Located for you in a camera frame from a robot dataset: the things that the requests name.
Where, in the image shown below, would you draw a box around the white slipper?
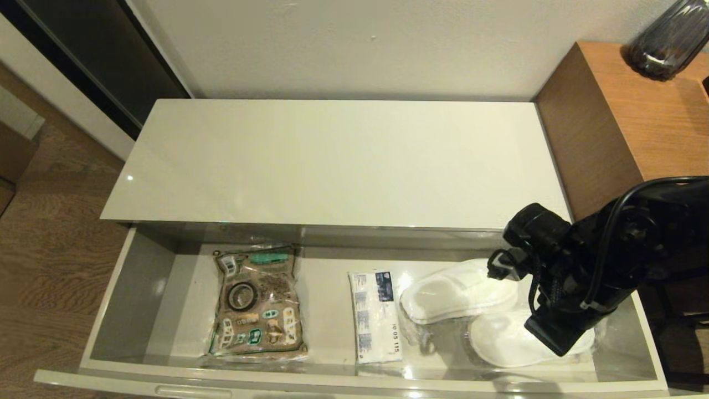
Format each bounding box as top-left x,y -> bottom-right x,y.
396,258 -> 521,344
465,310 -> 598,369

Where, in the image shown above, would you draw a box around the white tissue pack blue print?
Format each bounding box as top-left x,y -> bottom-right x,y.
348,270 -> 404,365

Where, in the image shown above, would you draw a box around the black tape roll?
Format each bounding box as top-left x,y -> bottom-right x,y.
226,282 -> 259,313

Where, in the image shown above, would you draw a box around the black metal chair legs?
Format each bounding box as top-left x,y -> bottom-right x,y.
645,277 -> 709,388

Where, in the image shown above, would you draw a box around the brown wooden desk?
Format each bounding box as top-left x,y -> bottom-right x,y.
532,42 -> 709,222

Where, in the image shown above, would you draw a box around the white glossy low cabinet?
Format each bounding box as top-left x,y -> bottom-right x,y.
99,99 -> 577,232

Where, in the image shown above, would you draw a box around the brown grain bag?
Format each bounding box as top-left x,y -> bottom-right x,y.
205,244 -> 311,364

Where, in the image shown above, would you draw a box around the dark ribbed glass vase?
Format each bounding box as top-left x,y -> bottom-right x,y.
626,0 -> 709,83

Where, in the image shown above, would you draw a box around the black door panel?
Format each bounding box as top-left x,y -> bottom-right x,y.
0,0 -> 192,142

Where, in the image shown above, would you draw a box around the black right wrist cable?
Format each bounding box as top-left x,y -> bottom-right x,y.
528,258 -> 561,318

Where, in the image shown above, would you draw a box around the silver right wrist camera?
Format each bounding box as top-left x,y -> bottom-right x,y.
486,251 -> 522,282

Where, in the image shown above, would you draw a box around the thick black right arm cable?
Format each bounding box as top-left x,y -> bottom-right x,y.
580,176 -> 709,311

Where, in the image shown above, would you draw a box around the white door frame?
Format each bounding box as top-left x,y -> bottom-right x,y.
0,14 -> 136,163

